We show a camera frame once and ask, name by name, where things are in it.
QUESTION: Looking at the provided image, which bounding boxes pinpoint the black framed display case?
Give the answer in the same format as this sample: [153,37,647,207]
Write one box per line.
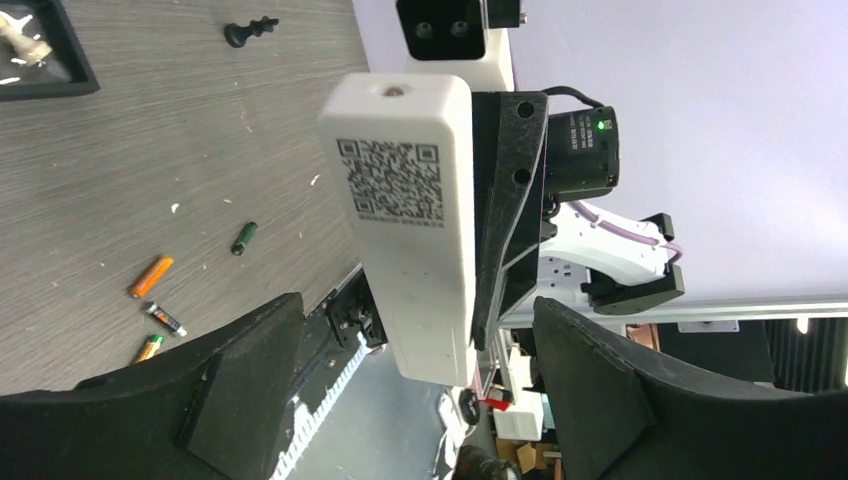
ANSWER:
[1,1,100,102]

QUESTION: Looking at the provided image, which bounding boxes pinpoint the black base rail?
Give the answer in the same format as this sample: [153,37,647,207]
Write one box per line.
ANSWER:
[296,265,388,373]

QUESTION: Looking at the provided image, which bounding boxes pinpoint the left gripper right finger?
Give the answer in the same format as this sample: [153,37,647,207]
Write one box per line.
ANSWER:
[533,297,847,479]

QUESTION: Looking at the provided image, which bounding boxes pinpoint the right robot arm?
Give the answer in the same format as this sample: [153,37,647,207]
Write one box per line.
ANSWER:
[470,86,685,350]

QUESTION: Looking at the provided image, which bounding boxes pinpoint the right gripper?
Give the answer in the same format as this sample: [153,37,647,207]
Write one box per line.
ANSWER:
[471,91,548,351]

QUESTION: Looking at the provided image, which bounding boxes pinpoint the green battery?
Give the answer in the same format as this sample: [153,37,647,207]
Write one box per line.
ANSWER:
[230,221,258,256]

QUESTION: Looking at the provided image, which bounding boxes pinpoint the white remote control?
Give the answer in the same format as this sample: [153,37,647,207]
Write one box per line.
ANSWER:
[318,73,476,387]

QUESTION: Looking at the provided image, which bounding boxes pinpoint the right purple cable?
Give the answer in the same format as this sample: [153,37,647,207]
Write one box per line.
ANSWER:
[569,200,684,263]

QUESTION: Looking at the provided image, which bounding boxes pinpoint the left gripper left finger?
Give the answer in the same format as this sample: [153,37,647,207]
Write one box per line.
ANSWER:
[1,293,305,479]

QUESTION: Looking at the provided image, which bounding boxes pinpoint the orange battery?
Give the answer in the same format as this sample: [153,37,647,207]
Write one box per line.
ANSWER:
[127,255,174,298]
[131,335,165,365]

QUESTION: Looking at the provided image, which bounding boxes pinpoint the black chess piece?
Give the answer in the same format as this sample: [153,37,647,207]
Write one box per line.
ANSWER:
[223,16,279,48]

